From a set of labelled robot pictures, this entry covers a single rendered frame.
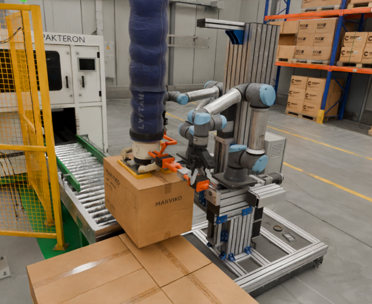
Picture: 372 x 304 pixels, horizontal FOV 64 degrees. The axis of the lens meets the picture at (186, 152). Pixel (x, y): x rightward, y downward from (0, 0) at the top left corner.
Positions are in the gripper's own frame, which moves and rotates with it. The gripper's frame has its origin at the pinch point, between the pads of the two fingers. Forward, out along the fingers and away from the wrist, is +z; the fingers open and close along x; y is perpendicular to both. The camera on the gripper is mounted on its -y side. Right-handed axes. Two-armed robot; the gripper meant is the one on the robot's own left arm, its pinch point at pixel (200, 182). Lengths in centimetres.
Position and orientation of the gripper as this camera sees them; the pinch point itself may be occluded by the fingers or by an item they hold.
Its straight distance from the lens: 153.5
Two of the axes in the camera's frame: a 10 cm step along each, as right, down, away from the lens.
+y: -5.6, -2.8, 7.8
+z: -0.5, 9.5, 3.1
